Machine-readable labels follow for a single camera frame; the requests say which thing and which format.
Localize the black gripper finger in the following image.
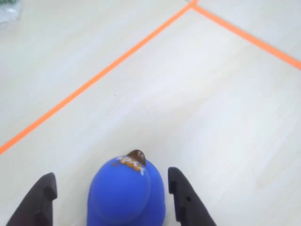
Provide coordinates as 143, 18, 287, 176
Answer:
6, 172, 58, 226
167, 166, 217, 226

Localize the blue rubber duck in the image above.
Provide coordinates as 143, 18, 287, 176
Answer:
87, 149, 166, 226

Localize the orange tape line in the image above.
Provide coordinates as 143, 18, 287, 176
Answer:
0, 0, 199, 155
190, 2, 301, 71

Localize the clear plastic bag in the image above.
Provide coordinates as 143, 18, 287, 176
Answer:
0, 0, 24, 30

